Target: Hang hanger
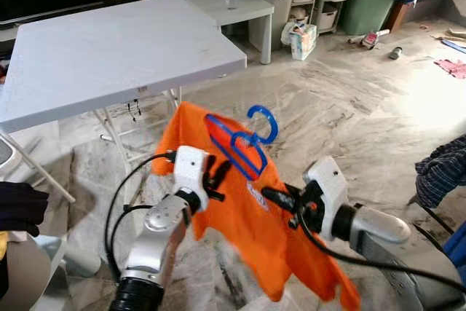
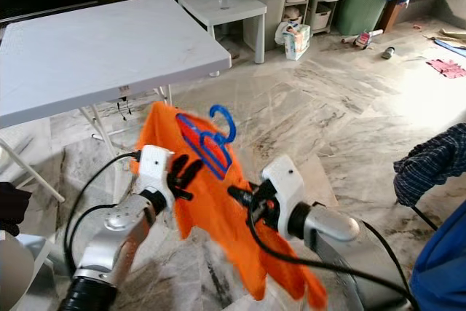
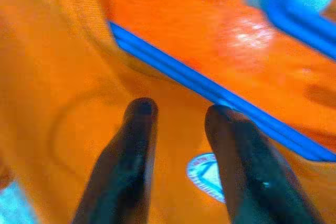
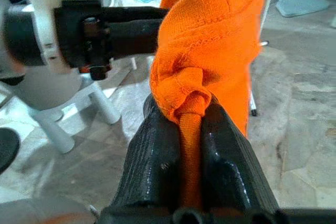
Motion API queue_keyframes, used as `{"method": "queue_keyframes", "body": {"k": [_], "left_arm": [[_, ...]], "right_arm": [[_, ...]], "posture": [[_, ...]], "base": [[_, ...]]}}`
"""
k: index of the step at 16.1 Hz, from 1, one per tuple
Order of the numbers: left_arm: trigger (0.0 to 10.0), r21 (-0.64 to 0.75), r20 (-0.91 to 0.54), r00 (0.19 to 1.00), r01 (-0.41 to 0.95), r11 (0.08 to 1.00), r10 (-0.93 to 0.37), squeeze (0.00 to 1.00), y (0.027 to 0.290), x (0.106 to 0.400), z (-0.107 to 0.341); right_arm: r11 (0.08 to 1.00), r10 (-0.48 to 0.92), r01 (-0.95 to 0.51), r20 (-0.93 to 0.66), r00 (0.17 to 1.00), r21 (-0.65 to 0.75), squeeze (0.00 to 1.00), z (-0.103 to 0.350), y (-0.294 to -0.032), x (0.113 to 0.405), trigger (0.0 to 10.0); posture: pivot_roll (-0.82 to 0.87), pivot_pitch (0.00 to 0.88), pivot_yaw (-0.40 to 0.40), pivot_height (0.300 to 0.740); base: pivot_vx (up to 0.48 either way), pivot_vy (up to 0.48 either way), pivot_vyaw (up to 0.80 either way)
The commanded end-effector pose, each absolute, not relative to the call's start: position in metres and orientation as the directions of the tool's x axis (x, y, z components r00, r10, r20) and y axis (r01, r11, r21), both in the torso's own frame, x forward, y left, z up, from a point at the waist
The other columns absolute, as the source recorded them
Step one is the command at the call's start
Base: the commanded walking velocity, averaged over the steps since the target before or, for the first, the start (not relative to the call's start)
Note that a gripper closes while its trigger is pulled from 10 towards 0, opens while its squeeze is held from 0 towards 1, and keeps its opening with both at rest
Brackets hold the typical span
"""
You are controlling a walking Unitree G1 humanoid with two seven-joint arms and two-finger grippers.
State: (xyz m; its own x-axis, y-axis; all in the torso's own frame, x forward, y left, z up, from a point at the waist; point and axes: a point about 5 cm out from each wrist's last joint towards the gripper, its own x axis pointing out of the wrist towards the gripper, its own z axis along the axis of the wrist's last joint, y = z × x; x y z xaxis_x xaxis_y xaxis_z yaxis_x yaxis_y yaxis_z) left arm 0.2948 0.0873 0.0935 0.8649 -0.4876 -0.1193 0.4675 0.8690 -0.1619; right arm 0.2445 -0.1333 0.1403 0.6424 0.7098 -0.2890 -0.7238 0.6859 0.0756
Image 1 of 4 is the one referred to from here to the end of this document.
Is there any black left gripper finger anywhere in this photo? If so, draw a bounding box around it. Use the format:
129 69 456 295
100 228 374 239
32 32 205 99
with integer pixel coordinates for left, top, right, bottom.
207 155 234 184

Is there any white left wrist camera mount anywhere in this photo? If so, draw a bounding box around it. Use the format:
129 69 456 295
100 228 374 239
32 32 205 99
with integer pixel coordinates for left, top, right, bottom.
173 145 212 197

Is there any blue floor mat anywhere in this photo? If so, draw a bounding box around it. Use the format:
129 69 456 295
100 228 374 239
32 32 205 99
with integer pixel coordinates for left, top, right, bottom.
441 38 466 53

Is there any small white side table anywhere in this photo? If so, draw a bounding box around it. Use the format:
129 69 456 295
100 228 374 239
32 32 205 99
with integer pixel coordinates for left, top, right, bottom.
182 0 275 64

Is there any green laundry basket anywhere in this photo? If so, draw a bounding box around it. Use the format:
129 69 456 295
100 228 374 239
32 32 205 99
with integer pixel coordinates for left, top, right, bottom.
341 0 400 35

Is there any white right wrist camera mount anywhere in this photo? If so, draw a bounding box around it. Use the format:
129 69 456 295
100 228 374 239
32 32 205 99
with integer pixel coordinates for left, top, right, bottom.
302 155 349 213

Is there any beige floor cloth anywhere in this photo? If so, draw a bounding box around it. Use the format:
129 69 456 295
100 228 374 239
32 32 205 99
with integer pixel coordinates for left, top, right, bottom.
437 28 466 41

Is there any white chair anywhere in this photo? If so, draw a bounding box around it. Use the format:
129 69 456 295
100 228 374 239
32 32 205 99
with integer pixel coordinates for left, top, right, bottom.
0 235 103 311

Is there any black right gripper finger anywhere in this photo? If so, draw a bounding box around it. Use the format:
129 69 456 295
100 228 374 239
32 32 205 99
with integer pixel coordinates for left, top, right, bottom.
261 186 301 210

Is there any blue plaid shirt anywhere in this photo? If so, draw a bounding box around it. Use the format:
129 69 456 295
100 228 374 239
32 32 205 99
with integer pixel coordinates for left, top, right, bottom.
415 136 466 208

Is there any brown wooden board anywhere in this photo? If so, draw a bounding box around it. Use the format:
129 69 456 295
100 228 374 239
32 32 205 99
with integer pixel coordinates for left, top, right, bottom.
384 1 410 34

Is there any orange shirt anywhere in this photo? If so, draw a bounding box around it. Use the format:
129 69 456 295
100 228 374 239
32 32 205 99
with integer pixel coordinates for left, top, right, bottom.
151 101 361 310

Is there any white folding table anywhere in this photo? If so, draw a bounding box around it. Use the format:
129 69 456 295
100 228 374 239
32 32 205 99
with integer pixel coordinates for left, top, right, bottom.
0 0 248 173

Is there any plain blue shirt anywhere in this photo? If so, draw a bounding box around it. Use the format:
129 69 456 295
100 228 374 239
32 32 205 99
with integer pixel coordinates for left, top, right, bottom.
444 224 466 286

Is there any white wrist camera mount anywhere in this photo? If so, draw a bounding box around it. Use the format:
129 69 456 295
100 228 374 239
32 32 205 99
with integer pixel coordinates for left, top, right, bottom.
173 145 212 197
302 155 349 213

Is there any pink floor cloth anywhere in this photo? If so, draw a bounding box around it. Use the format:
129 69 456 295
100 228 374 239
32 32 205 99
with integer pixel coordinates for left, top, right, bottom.
435 58 466 79

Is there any blue plastic hanger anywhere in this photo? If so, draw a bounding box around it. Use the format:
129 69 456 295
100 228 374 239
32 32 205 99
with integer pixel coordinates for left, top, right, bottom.
204 105 280 182

